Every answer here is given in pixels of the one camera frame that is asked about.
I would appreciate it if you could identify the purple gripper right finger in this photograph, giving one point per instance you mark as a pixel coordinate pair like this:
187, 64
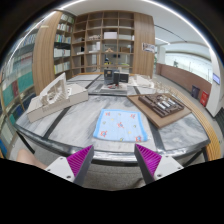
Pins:
153, 165

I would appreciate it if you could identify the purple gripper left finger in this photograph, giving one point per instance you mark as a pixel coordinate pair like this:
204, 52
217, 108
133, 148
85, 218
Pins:
74, 167

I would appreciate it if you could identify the light blue patterned towel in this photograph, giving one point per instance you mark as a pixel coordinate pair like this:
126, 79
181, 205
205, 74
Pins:
120, 125

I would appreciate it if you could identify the person's knee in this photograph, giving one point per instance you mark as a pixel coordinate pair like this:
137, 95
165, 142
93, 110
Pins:
27, 157

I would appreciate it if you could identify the brown architectural model on board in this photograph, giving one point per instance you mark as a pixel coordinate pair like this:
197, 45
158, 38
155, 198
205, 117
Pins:
160, 109

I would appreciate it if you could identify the white architectural building model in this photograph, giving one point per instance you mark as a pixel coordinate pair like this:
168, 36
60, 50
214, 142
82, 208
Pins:
54, 97

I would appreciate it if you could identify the blue bin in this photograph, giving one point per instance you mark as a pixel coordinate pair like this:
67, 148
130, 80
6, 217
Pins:
195, 92

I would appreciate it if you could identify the red bin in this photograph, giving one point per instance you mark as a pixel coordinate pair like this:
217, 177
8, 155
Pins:
204, 98

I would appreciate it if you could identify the small white model far right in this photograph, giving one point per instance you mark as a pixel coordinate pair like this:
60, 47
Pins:
138, 80

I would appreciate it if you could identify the dark model with black boxes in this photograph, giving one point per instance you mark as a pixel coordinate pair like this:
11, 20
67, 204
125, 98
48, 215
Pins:
115, 81

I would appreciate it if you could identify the side bookshelf with books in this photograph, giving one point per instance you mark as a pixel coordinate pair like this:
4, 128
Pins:
16, 89

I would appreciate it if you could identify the wooden bookshelf unit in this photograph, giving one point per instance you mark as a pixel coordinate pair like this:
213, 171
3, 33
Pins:
92, 42

